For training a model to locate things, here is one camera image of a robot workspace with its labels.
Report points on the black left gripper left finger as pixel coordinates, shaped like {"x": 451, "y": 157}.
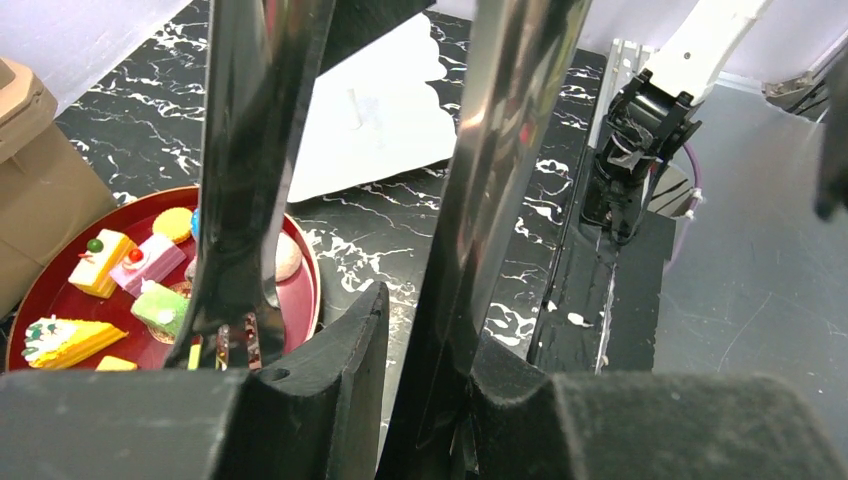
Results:
{"x": 199, "y": 424}

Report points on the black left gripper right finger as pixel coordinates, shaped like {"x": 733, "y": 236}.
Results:
{"x": 528, "y": 424}

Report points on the white three-tier cake stand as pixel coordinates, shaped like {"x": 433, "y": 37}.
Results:
{"x": 375, "y": 115}

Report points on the black tongs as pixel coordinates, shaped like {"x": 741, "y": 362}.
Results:
{"x": 263, "y": 60}

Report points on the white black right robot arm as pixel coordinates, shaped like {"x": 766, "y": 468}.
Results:
{"x": 650, "y": 117}

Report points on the white round cake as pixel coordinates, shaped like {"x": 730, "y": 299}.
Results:
{"x": 288, "y": 257}

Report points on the green cube cake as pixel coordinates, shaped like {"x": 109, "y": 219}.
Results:
{"x": 160, "y": 308}

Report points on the orange square cake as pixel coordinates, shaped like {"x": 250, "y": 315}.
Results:
{"x": 112, "y": 363}

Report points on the pink rectangular cake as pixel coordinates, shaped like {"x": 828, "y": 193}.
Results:
{"x": 153, "y": 260}

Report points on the blue frosted donut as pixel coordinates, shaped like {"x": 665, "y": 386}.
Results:
{"x": 194, "y": 224}

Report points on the orange round cookie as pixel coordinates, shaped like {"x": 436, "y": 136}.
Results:
{"x": 174, "y": 223}

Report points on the round red tray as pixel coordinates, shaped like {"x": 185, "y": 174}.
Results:
{"x": 51, "y": 294}

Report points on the yellow rectangular cake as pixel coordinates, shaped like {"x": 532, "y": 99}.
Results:
{"x": 91, "y": 275}

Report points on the yellow triangular cake slice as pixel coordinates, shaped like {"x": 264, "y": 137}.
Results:
{"x": 55, "y": 343}

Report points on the tan plastic toolbox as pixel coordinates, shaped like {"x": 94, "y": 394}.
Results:
{"x": 49, "y": 193}

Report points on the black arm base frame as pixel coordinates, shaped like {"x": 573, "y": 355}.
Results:
{"x": 601, "y": 307}

